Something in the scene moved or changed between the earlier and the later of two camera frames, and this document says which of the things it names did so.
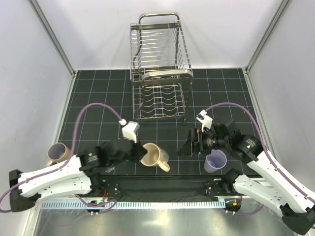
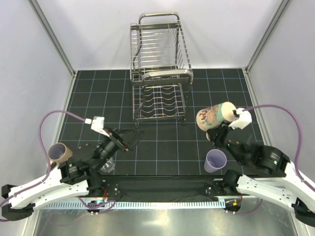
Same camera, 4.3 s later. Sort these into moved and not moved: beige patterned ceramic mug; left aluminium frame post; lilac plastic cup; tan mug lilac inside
Moved: beige patterned ceramic mug
Not moved: tan mug lilac inside; lilac plastic cup; left aluminium frame post
